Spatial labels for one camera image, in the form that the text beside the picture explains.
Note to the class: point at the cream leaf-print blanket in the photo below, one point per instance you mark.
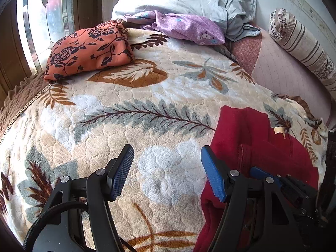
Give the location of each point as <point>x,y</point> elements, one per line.
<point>147,126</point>

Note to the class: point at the brown quilted bed cover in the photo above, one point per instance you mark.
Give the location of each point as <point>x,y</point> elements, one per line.
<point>21,99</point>

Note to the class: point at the striped floral bolster pillow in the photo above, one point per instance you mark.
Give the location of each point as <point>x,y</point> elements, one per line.
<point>302,42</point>

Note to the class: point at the stained glass window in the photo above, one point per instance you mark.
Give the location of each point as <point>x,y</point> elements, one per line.
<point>44,18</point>

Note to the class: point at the purple floral cloth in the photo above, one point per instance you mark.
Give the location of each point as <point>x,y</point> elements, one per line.
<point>183,26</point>

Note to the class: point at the pink quilted bed sheet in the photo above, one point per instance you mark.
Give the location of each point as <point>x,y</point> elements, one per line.
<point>281,73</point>

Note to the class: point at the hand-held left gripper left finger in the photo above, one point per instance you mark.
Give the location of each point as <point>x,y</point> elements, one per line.
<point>122,172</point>

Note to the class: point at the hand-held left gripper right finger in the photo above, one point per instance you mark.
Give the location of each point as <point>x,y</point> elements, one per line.
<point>214,173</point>

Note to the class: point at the orange floral pillow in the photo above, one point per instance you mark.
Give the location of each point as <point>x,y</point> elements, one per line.
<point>89,50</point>

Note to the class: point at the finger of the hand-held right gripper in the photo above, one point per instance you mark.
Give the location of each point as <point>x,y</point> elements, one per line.
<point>260,173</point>

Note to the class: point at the red garment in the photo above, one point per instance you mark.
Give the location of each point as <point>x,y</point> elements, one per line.
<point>249,131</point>

